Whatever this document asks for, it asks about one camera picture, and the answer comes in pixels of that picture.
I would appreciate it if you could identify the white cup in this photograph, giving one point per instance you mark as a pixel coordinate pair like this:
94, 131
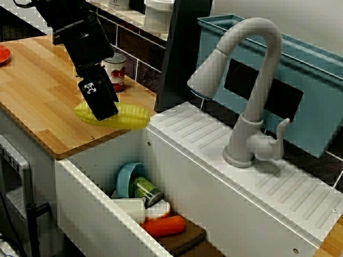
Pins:
131, 207

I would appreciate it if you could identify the yellow toy corn cob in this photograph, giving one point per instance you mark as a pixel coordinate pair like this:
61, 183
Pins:
131, 119

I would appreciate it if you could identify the red plate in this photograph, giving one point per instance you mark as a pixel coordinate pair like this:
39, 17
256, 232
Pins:
4, 54

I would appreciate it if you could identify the orange toy carrot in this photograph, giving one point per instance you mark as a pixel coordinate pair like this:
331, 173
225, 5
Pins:
166, 226

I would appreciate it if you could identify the light blue bowl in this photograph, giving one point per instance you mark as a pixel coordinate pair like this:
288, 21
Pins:
123, 179

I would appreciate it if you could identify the clear jar white lid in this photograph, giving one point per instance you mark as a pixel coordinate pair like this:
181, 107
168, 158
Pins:
158, 16

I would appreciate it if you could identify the teal plastic bin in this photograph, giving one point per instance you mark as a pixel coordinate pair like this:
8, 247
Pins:
316, 80

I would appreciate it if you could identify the brown folded cloth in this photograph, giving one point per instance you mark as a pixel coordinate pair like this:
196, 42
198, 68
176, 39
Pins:
187, 238

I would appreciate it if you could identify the black upright board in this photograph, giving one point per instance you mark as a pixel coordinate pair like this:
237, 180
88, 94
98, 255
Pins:
182, 53

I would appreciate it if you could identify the labelled jar white lid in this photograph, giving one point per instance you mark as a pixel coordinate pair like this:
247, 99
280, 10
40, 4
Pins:
118, 4

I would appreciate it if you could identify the white toy oven cabinet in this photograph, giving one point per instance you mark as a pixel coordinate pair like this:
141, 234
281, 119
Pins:
16, 171

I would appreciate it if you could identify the grey toy faucet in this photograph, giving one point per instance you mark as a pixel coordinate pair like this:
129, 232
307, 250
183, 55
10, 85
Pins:
268, 67

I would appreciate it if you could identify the tomato soup can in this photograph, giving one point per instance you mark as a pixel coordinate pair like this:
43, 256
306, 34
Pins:
118, 75

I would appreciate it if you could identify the red and white bowl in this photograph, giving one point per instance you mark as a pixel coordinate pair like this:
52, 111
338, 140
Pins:
159, 210

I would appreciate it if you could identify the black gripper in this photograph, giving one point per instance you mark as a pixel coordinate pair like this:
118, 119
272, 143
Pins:
85, 42

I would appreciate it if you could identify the white toy sink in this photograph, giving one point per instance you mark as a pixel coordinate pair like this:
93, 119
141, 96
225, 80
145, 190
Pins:
241, 200

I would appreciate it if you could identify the green glass jar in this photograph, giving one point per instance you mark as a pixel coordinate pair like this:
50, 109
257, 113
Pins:
143, 188

